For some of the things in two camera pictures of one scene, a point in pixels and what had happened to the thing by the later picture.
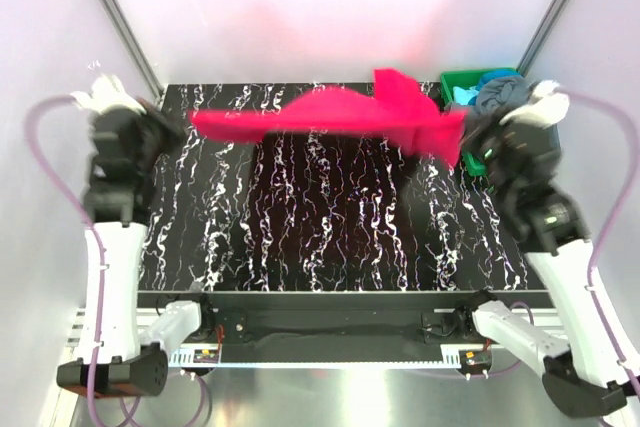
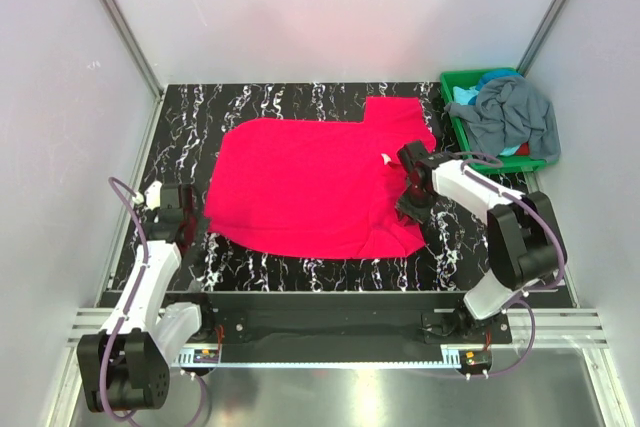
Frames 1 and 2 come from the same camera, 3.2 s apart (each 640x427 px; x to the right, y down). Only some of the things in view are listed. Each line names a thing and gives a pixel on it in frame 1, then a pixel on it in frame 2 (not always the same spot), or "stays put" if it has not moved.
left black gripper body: [161, 137] -> [192, 218]
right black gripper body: [481, 141] -> [421, 198]
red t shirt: [400, 108] -> [316, 189]
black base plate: [324, 320] stays put
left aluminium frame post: [121, 21] stays put
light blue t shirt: [463, 96] stays put
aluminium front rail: [547, 322] stays put
